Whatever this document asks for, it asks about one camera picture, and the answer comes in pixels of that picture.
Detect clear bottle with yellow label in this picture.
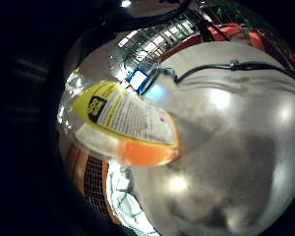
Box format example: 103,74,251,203
56,67,182,168

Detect small blue and white object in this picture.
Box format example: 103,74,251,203
125,67,162,96

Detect black cable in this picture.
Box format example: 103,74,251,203
172,59,295,96

